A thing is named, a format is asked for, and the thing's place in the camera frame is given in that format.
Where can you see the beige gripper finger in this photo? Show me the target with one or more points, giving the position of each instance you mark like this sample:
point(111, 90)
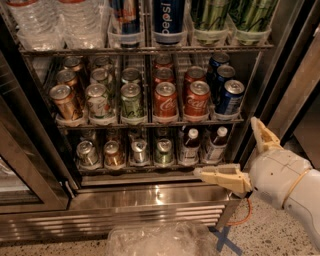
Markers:
point(266, 140)
point(228, 176)

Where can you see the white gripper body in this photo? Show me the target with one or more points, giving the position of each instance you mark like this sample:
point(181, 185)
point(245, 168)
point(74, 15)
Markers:
point(275, 177)

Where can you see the red coke can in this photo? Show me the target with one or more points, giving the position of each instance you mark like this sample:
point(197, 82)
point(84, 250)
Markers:
point(163, 60)
point(163, 74)
point(165, 100)
point(197, 97)
point(194, 73)

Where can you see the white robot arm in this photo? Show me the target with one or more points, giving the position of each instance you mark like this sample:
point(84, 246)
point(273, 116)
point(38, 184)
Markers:
point(303, 203)

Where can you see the blue pepsi can front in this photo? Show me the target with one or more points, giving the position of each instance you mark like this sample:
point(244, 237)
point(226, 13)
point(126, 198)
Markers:
point(230, 97)

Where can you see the blue pepsi can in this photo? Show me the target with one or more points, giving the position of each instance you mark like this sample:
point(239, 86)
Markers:
point(223, 74)
point(230, 97)
point(217, 59)

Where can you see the green can bottom shelf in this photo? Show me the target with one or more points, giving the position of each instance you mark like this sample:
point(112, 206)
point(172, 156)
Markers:
point(164, 153)

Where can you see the blue pepsi can middle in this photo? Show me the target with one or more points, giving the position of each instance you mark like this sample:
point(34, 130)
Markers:
point(223, 74)

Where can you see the blue pepsi can rear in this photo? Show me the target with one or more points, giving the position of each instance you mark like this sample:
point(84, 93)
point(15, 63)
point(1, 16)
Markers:
point(217, 59)

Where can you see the slim silver can bottom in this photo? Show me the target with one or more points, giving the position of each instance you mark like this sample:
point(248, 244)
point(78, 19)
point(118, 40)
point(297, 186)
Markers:
point(139, 150)

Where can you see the orange can bottom shelf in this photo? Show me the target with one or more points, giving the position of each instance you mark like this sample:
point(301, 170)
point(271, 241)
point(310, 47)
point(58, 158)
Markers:
point(113, 156)

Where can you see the green drink can right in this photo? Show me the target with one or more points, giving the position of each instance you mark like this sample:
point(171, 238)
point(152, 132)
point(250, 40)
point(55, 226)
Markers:
point(251, 19)

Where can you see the green drink can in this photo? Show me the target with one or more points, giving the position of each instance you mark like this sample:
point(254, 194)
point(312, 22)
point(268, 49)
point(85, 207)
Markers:
point(251, 19)
point(208, 18)

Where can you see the green drink can left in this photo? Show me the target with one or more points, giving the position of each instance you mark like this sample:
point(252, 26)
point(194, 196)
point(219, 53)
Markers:
point(208, 18)

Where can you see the stainless steel fridge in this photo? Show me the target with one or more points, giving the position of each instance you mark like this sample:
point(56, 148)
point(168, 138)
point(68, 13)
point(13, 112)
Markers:
point(279, 76)

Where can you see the silver can bottom left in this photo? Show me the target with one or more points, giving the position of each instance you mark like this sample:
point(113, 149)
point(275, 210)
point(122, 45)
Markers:
point(87, 154)

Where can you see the white green can front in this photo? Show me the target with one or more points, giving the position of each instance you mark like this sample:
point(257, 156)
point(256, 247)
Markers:
point(98, 100)

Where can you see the white green can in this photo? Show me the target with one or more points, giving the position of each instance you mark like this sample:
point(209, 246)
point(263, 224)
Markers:
point(103, 62)
point(102, 76)
point(98, 100)

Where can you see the tall pepsi can top shelf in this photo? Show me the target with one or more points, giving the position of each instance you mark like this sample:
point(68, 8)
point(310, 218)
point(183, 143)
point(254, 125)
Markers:
point(168, 21)

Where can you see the white green can middle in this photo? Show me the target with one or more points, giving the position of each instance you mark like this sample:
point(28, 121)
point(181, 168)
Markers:
point(102, 76)

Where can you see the white green can rear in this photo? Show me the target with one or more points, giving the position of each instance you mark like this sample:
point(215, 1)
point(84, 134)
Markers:
point(103, 62)

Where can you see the tall red bull can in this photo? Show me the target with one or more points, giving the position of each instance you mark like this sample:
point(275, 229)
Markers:
point(127, 22)

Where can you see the gold can front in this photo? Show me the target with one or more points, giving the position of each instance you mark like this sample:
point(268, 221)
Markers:
point(65, 99)

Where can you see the gold can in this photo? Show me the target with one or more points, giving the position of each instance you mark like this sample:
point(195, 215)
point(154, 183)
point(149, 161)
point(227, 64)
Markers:
point(73, 62)
point(69, 77)
point(65, 99)

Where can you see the gold can middle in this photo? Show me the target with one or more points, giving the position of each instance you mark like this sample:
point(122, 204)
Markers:
point(69, 77)

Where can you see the gold can rear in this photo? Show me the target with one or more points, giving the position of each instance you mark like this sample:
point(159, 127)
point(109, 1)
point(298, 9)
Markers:
point(73, 62)

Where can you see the glass fridge door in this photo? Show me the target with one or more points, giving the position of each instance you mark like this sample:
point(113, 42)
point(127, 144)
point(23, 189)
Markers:
point(27, 181)

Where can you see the dark bottle white cap right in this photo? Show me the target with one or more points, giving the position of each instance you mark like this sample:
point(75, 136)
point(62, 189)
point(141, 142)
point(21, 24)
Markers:
point(216, 145)

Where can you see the dark bottle white cap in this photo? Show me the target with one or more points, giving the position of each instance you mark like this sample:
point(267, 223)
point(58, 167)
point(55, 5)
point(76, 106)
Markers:
point(189, 147)
point(216, 145)

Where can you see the dark bottle white cap left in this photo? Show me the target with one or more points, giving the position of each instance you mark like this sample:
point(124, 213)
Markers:
point(189, 147)

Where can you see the blue tape cross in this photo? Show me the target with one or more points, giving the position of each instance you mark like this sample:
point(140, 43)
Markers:
point(224, 241)

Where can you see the clear plastic bag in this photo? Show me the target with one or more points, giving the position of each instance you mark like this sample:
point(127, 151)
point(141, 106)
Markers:
point(173, 239)

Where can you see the clear water bottle right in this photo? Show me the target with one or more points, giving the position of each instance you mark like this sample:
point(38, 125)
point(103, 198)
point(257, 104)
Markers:
point(84, 23)

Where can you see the clear water bottle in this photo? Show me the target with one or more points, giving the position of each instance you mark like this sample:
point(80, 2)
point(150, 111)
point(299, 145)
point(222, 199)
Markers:
point(38, 23)
point(84, 23)

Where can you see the clear water bottle left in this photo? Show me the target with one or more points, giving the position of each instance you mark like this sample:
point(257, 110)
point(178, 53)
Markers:
point(38, 23)

